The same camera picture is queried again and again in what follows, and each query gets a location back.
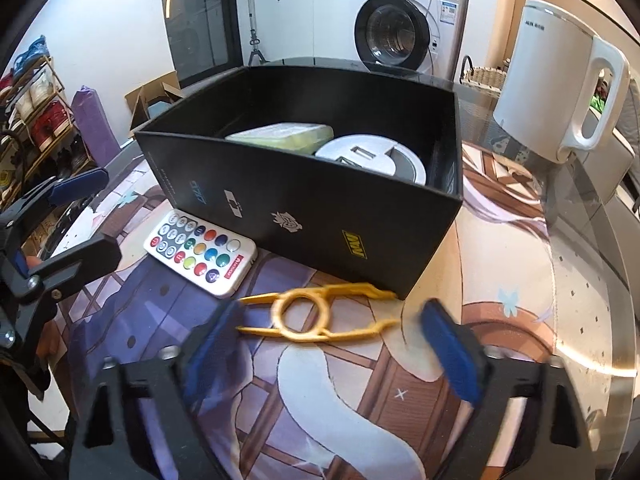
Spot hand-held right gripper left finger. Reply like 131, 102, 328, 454
70, 300, 246, 480

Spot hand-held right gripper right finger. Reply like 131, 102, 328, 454
420, 299, 596, 480

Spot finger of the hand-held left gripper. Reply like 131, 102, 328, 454
22, 235, 122, 302
4, 166, 110, 222

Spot yellow plastic tweezers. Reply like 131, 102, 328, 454
235, 282, 401, 346

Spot white remote with coloured buttons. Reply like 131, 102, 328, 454
143, 208, 258, 299

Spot black cardboard box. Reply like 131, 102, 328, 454
135, 65, 463, 301

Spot green case with white label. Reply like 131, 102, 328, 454
225, 122, 335, 156

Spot purple yoga mat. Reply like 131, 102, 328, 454
71, 87, 121, 166

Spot metal shoe rack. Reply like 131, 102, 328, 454
0, 52, 98, 211

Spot rows of shoes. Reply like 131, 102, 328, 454
0, 35, 76, 196

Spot open brown cardboard box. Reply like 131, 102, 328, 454
125, 71, 188, 136

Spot printed table mat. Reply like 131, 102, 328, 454
50, 145, 626, 480

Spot dark glass sliding door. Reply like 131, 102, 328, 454
160, 0, 246, 88

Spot flat mop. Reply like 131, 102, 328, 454
244, 0, 269, 67

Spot white base cabinet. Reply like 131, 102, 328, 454
251, 0, 357, 64

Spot wicker basket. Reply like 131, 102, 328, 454
460, 55, 508, 98

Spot white electric kettle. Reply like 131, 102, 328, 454
492, 0, 630, 163

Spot white washing machine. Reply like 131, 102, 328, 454
350, 0, 472, 81

